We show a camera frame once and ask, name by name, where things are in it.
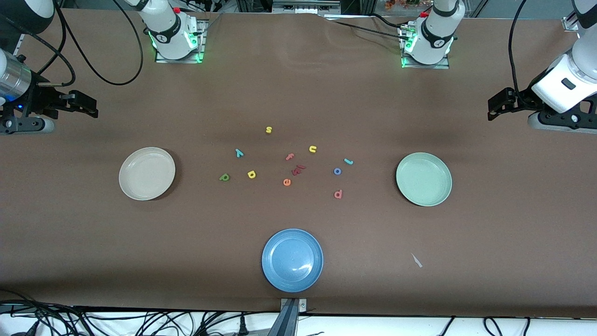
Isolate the black base power cable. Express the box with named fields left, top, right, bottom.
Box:
left=326, top=18, right=406, bottom=42
left=368, top=13, right=404, bottom=28

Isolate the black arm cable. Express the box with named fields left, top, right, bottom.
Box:
left=508, top=0, right=535, bottom=105
left=0, top=0, right=144, bottom=87

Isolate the green round plate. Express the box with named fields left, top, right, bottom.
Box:
left=396, top=152, right=453, bottom=207

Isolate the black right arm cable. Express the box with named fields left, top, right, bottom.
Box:
left=0, top=0, right=144, bottom=87

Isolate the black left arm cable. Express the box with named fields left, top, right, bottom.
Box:
left=508, top=0, right=535, bottom=105

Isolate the beige round plate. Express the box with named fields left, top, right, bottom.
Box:
left=118, top=147, right=176, bottom=201

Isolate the blue round plate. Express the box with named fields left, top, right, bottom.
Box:
left=261, top=228, right=324, bottom=294

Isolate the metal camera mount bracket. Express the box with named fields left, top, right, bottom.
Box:
left=268, top=298, right=308, bottom=336

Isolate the white labelled box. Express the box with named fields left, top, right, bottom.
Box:
left=273, top=1, right=341, bottom=14

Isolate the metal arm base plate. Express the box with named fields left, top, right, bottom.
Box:
left=155, top=20, right=207, bottom=64
left=400, top=24, right=451, bottom=70

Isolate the brown table cover sheet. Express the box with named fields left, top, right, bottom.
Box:
left=0, top=8, right=597, bottom=319

